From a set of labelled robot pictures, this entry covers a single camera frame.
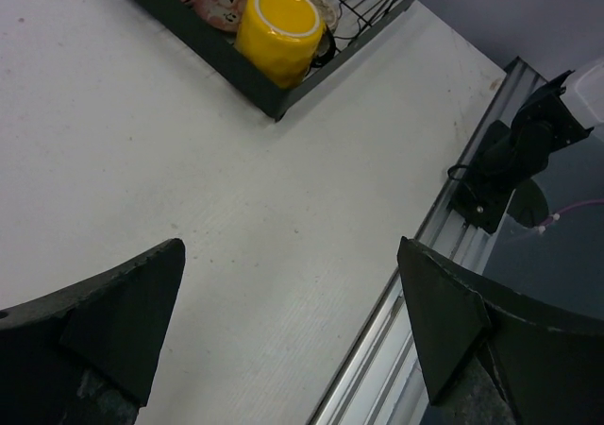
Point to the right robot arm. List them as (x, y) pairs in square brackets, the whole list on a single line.
[(552, 118)]

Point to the black two-tier dish rack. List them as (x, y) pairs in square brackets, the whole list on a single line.
[(359, 22)]

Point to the yellow ceramic mug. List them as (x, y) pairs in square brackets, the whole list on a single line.
[(280, 38)]

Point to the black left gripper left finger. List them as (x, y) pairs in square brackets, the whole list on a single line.
[(88, 353)]

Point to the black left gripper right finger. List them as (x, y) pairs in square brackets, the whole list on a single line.
[(490, 355)]

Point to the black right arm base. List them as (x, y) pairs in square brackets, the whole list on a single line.
[(486, 193)]

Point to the small speckled glass cup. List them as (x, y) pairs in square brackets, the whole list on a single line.
[(328, 12)]

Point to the aluminium mounting rail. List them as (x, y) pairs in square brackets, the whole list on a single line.
[(381, 381)]

